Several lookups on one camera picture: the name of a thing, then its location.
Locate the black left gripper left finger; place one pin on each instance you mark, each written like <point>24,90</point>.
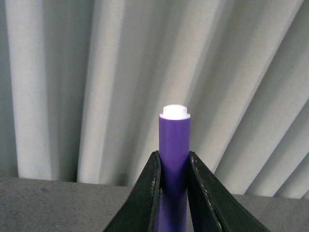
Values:
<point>138,213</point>

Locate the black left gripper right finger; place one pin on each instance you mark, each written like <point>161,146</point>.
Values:
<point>213,208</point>

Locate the purple marker pen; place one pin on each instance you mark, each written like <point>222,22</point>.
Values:
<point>174,142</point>

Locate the grey pleated curtain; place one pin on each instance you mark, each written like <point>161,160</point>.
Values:
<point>82,84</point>

